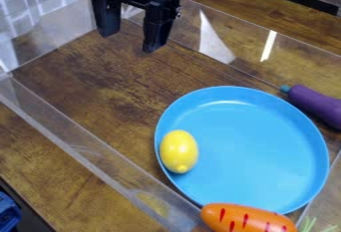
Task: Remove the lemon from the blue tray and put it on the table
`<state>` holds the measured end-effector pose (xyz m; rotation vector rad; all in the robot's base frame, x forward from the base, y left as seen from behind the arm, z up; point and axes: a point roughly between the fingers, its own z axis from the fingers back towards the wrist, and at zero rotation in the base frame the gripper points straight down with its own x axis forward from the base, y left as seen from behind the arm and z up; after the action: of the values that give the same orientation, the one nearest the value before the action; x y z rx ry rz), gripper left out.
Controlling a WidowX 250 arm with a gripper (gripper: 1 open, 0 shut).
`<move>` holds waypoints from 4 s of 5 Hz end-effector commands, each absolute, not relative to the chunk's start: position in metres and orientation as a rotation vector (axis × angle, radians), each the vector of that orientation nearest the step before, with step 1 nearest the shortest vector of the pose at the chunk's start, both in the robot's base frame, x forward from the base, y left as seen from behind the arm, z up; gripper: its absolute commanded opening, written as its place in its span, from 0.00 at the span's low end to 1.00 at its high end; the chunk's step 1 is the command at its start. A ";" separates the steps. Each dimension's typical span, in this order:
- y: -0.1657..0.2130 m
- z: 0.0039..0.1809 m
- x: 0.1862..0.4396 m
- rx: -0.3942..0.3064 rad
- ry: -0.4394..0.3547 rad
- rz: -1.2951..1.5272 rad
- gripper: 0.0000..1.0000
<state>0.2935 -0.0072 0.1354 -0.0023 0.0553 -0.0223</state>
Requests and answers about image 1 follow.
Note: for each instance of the purple toy eggplant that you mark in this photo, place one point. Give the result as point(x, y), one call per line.
point(314, 102)

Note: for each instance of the blue round plastic tray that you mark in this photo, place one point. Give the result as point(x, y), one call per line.
point(263, 154)

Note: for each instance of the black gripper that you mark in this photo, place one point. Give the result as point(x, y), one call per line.
point(162, 11)

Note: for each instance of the yellow toy lemon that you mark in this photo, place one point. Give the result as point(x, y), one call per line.
point(180, 151)

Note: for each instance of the orange toy carrot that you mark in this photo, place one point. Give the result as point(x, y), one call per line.
point(237, 218)

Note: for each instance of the blue object at corner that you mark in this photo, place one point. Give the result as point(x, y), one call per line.
point(10, 213)

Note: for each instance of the clear acrylic enclosure wall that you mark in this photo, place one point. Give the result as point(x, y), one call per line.
point(82, 98)

